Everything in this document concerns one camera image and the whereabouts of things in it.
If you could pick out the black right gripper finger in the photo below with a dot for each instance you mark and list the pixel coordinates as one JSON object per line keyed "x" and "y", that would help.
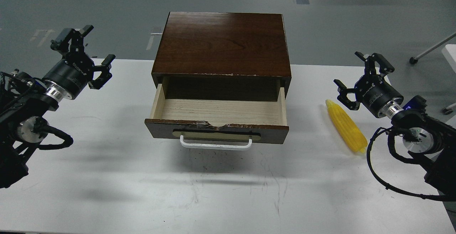
{"x": 343, "y": 94}
{"x": 376, "y": 66}

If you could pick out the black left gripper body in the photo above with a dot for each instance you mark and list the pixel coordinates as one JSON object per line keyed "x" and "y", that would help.
{"x": 72, "y": 75}

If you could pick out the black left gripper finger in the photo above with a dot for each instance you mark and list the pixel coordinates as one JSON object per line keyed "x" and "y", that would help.
{"x": 105, "y": 74}
{"x": 70, "y": 43}

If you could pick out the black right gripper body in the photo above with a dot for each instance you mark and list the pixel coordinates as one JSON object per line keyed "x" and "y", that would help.
{"x": 374, "y": 92}

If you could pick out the yellow toy corn cob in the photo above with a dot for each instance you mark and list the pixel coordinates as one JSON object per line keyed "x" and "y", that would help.
{"x": 346, "y": 127}

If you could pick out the wooden drawer with white handle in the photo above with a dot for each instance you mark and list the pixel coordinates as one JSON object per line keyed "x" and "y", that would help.
{"x": 233, "y": 125}

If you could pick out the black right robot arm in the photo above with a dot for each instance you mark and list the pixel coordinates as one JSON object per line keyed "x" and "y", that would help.
{"x": 414, "y": 137}

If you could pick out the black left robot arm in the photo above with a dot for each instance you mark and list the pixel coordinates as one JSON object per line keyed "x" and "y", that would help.
{"x": 25, "y": 100}

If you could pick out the grey rolling stand leg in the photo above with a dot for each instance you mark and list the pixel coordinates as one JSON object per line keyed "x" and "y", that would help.
{"x": 414, "y": 60}

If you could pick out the white furniture at right edge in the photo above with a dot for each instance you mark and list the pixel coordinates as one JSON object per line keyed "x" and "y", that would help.
{"x": 449, "y": 53}

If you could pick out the dark wooden cabinet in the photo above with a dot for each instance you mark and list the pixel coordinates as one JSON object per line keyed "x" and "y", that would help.
{"x": 235, "y": 50}

